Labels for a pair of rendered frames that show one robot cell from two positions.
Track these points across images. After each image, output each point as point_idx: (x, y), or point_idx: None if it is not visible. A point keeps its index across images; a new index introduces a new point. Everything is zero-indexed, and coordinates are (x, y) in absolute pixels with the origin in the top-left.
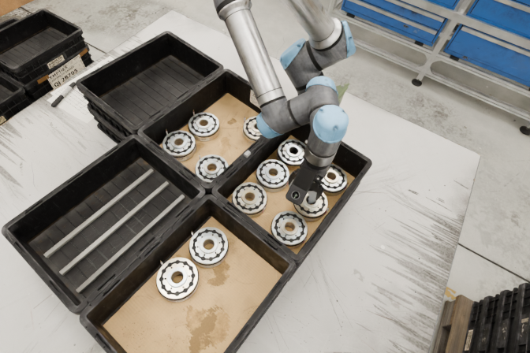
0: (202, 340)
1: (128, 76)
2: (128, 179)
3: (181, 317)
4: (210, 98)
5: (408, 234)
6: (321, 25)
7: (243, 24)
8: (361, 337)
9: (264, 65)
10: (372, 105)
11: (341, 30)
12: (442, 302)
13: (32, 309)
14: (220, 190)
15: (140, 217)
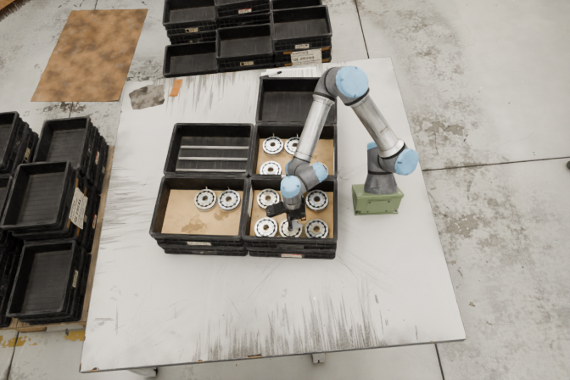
0: (188, 229)
1: (295, 89)
2: (237, 142)
3: (192, 215)
4: None
5: (338, 310)
6: (377, 140)
7: (315, 109)
8: (249, 313)
9: (307, 136)
10: (435, 231)
11: (394, 153)
12: (304, 352)
13: None
14: (254, 181)
15: (223, 164)
